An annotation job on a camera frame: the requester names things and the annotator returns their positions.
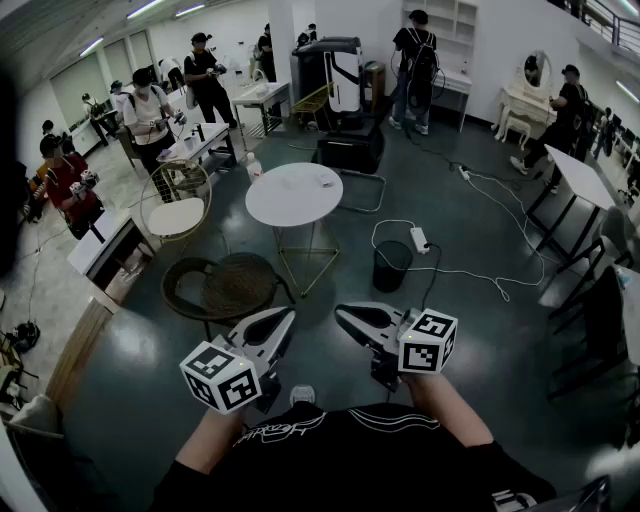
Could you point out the white cloth bag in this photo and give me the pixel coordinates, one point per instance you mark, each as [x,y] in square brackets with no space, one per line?
[37,415]

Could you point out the white tissue packet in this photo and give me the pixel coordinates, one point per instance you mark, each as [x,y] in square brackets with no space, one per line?
[326,182]

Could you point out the round white table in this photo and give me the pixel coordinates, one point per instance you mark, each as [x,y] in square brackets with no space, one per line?
[295,205]

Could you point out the person's right forearm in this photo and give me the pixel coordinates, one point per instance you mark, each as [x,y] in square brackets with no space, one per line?
[445,410]

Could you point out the person's left forearm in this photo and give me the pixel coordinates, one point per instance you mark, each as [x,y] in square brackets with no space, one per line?
[210,440]

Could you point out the white low cabinet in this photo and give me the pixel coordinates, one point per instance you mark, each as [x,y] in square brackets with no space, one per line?
[100,240]

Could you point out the black trash bin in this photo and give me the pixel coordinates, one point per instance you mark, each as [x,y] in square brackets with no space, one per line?
[392,270]

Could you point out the black office chair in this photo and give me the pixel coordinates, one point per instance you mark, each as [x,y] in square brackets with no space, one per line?
[350,145]

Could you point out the white vanity with mirror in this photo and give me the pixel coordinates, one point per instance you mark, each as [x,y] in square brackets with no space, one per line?
[520,102]

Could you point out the long white power strip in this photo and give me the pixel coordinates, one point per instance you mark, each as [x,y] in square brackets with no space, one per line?
[420,240]

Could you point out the black slatted chair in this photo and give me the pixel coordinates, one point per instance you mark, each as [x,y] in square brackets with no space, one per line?
[600,320]

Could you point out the white cup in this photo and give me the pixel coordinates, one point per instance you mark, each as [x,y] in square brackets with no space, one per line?
[189,144]

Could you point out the ceiling tube light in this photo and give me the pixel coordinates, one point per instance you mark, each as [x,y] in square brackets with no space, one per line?
[190,10]
[145,8]

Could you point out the white sink table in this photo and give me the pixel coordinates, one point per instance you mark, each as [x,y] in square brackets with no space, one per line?
[260,92]

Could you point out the white desk with shelves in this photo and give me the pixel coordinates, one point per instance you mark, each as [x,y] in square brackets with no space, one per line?
[460,80]

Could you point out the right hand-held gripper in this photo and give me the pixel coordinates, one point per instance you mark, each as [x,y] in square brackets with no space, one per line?
[425,350]

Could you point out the black wicker chair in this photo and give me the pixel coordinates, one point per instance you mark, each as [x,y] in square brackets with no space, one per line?
[235,290]

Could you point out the black metal railing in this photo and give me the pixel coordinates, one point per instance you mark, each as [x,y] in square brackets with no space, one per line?
[615,25]

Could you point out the person's black shirt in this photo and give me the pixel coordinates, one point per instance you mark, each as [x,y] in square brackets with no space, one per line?
[350,465]

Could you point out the white long table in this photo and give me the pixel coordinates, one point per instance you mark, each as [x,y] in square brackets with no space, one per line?
[205,137]

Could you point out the white square table black legs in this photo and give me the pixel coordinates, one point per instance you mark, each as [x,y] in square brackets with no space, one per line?
[580,180]

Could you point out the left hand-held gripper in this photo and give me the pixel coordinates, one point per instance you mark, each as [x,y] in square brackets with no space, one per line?
[220,380]

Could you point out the small white power strip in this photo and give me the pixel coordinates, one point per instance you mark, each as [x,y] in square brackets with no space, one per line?
[464,173]

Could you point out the person's white shoe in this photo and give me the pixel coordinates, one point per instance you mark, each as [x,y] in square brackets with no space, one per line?
[302,395]

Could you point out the white vanity stool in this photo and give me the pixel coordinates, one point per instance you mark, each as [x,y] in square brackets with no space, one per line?
[517,125]

